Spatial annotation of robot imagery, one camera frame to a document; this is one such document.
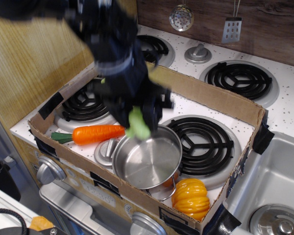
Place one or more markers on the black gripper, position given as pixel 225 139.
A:
pixel 128 85

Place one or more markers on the green toy broccoli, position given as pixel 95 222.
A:
pixel 137 126

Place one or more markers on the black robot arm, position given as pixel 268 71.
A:
pixel 111 36

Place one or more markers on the stainless steel pan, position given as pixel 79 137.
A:
pixel 146 164

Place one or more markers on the small orange toy under pan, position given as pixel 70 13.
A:
pixel 171 180

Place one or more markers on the silver stovetop knob front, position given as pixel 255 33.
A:
pixel 103 153

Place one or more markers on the silver stovetop knob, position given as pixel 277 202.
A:
pixel 103 153
pixel 198 55

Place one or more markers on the orange toy carrot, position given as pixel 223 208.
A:
pixel 89 134

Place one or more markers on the back left black burner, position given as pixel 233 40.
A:
pixel 157 50

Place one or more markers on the silver stovetop knob back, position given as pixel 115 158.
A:
pixel 198 55

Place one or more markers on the front right black burner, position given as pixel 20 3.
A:
pixel 210 149

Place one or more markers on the brown cardboard fence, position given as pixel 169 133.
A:
pixel 205 97

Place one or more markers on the hanging silver skimmer ladle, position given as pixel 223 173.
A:
pixel 181 17

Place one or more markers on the orange toy pumpkin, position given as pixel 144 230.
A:
pixel 190 198

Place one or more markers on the silver oven knob left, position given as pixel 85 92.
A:
pixel 49 171

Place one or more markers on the silver oven knob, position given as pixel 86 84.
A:
pixel 142 224
pixel 49 171

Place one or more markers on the silver oven knob right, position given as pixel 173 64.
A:
pixel 142 224

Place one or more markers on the back right black burner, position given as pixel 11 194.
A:
pixel 247 79

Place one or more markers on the hanging silver slotted spatula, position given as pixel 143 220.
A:
pixel 232 26

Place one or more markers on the orange object bottom left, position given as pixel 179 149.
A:
pixel 40 223

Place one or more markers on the black device left edge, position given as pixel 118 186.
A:
pixel 7 184

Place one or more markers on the silver sink basin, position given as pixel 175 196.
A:
pixel 268 179

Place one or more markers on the silver sink drain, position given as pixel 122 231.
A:
pixel 272 219

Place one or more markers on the silver oven door handle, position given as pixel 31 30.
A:
pixel 73 208

